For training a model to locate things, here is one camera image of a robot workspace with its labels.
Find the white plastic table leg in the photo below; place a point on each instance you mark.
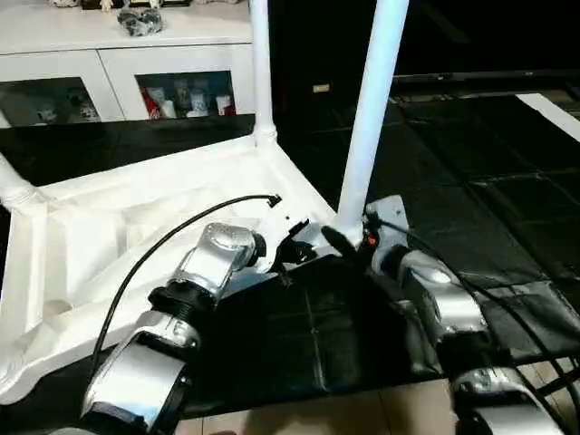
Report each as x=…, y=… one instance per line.
x=262, y=63
x=372, y=100
x=14, y=186

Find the white plastic table top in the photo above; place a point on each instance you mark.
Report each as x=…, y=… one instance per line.
x=91, y=227

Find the black work mat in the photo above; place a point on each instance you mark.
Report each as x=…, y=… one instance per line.
x=471, y=199

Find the small gold label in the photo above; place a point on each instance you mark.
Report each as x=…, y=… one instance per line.
x=320, y=88

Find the black flat bar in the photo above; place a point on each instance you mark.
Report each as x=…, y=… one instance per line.
x=480, y=79

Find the red bottle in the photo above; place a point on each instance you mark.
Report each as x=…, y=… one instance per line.
x=154, y=100

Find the white board strip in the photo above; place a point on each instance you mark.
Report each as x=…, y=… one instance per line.
x=557, y=113

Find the white cabinet with glass doors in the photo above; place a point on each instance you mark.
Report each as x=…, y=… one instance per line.
x=118, y=54

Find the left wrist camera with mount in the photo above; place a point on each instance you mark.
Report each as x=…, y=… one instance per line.
x=281, y=222

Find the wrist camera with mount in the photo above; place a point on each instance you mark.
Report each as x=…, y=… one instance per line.
x=281, y=222
x=385, y=217

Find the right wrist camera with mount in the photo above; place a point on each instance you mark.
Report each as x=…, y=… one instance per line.
x=385, y=217

